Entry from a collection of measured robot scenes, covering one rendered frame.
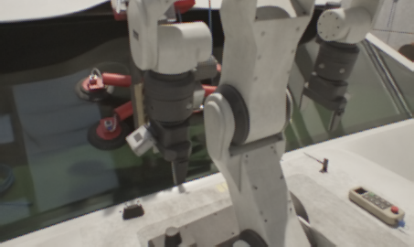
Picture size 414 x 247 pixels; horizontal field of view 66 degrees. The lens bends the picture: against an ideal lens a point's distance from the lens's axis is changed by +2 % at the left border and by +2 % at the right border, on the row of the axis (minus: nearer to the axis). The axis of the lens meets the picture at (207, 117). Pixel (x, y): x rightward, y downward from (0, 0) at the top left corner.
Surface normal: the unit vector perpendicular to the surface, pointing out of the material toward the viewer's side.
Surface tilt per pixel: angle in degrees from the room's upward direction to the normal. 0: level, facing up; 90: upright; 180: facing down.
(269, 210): 60
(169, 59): 101
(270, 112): 86
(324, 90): 90
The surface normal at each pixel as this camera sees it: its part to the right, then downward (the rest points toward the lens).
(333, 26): -0.86, 0.22
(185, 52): 0.51, 0.50
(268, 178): 0.43, -0.18
